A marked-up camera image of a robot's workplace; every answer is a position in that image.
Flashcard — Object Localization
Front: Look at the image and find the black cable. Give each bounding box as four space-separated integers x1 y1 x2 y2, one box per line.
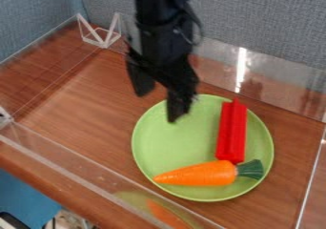
174 2 204 46

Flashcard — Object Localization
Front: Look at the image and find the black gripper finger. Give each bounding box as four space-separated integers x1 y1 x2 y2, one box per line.
167 88 196 123
126 62 155 96

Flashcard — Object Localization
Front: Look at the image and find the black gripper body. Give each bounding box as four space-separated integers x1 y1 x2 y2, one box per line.
124 38 199 91

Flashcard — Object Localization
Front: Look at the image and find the orange toy carrot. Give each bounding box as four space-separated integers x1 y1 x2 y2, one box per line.
152 159 263 186

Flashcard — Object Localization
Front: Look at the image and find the red toy block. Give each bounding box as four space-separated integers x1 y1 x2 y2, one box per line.
215 98 247 164

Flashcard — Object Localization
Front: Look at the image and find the green plate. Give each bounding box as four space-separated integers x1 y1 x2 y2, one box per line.
131 94 262 202

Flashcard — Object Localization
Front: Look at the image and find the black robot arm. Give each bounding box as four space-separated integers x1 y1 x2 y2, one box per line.
126 0 200 122

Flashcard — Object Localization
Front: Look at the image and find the clear acrylic enclosure wall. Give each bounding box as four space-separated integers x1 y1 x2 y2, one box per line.
0 19 326 229

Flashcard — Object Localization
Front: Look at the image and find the clear acrylic corner bracket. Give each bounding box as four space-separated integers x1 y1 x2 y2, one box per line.
76 13 123 49

